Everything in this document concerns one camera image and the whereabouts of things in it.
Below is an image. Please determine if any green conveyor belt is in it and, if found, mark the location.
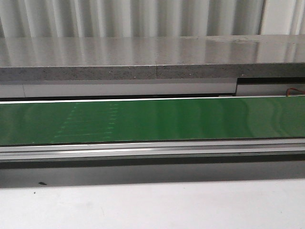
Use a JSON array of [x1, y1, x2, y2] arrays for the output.
[[0, 96, 305, 146]]

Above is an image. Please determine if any grey stone counter slab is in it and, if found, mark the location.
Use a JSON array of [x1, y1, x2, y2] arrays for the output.
[[0, 35, 305, 82]]

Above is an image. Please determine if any white corrugated curtain backdrop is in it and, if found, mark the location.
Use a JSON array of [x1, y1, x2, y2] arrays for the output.
[[0, 0, 305, 38]]

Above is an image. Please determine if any aluminium conveyor frame rail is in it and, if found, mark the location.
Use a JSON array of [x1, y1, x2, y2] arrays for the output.
[[0, 138, 305, 162]]

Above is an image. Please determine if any red and black wire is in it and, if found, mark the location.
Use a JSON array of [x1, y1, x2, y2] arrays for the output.
[[286, 88, 305, 97]]

